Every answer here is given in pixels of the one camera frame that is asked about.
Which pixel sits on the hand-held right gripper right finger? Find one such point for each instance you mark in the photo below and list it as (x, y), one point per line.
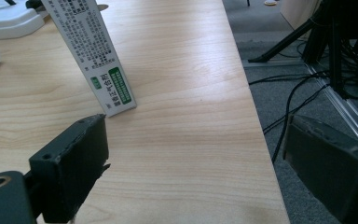
(332, 168)

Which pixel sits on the white device on table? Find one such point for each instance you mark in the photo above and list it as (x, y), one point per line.
(7, 18)

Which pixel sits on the black tripod stand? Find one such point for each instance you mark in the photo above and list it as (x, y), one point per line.
(329, 40)

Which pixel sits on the white medicine box green label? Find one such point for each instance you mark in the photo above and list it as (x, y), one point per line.
(88, 43)

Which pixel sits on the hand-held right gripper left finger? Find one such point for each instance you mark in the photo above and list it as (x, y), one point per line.
(71, 165)

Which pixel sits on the aluminium floor rail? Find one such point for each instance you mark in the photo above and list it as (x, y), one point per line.
(345, 105)

